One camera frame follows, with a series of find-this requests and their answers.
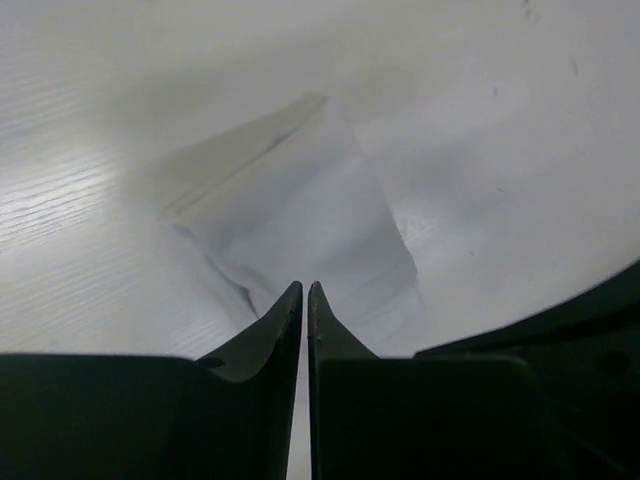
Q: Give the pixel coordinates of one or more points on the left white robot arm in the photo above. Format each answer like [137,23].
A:
[554,396]

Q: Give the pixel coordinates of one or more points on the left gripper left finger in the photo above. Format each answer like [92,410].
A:
[226,415]

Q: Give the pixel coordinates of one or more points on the white skirt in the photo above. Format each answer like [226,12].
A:
[290,197]

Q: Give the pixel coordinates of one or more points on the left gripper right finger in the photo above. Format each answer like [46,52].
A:
[457,416]

